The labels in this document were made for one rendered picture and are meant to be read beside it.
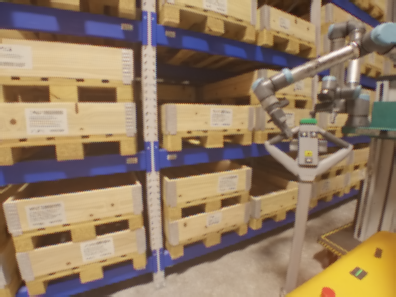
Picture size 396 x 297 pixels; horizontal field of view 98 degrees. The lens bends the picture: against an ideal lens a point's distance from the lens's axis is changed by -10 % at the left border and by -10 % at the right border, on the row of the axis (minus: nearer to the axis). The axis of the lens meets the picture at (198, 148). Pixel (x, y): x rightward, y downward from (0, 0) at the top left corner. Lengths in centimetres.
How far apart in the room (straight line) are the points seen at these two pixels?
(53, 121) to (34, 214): 58
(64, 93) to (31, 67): 21
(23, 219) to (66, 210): 24
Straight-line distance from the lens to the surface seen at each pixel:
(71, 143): 134
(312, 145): 109
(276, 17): 216
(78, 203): 144
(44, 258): 165
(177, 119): 141
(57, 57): 139
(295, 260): 131
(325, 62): 139
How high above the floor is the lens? 143
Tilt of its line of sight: 10 degrees down
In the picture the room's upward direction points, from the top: straight up
